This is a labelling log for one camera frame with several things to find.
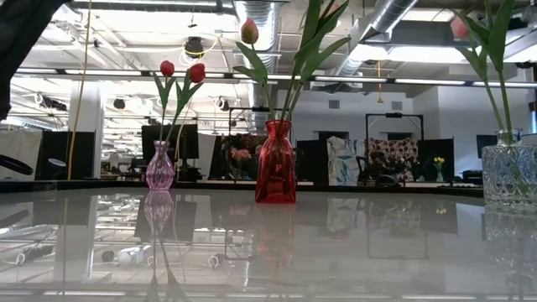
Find yellow flowers in small vase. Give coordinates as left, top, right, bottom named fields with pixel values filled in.
left=433, top=156, right=446, bottom=182

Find black metal table frame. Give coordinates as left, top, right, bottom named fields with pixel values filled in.
left=0, top=179, right=483, bottom=198

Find silver ribbed ventilation duct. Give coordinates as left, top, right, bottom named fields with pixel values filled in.
left=233, top=0, right=281, bottom=134

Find yellow cable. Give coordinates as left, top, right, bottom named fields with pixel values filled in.
left=66, top=0, right=93, bottom=182

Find pink flower bouquet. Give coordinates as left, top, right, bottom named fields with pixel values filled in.
left=229, top=146, right=253, bottom=167

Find ceiling light strip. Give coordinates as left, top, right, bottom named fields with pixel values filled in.
left=312, top=75, right=537, bottom=88
left=0, top=68, right=295, bottom=81

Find white blue leaf cloth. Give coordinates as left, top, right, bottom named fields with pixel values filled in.
left=326, top=136, right=367, bottom=187

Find red glass vase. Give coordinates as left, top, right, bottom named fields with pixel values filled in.
left=254, top=119, right=297, bottom=205

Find black curved cable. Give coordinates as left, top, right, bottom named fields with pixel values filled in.
left=0, top=154, right=34, bottom=176

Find black partition panel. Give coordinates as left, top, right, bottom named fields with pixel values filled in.
left=35, top=131, right=96, bottom=181
left=417, top=138, right=456, bottom=181
left=295, top=139, right=330, bottom=186

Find dark patterned cloth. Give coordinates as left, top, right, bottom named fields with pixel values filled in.
left=222, top=133, right=266, bottom=181

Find purple glass vase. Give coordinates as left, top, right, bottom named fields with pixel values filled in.
left=145, top=139, right=176, bottom=192

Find black stand frame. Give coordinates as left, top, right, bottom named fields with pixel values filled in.
left=365, top=112, right=425, bottom=142
left=228, top=107, right=294, bottom=185

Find white cloth panel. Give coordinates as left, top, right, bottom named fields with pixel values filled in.
left=0, top=128, right=43, bottom=181

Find black computer monitor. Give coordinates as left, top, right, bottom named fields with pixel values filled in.
left=141, top=123, right=200, bottom=160
left=476, top=133, right=499, bottom=159

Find clear crystal glass vase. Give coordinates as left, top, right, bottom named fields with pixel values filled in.
left=481, top=128, right=537, bottom=209

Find red white floral cloth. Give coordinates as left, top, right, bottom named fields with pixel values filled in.
left=367, top=137, right=420, bottom=169

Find black ceiling camera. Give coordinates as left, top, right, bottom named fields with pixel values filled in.
left=184, top=36, right=206, bottom=59

